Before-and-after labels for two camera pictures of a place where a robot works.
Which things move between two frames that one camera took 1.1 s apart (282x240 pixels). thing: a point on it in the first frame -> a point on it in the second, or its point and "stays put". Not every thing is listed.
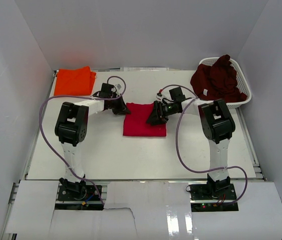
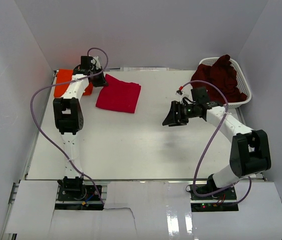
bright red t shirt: [135, 123] -> [118, 95]
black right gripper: [156, 117] -> [172, 118]
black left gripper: [122, 110] -> [101, 83]
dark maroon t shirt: [217, 81] stays put
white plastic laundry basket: [242, 82] stays put
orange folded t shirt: [78, 81] stays put
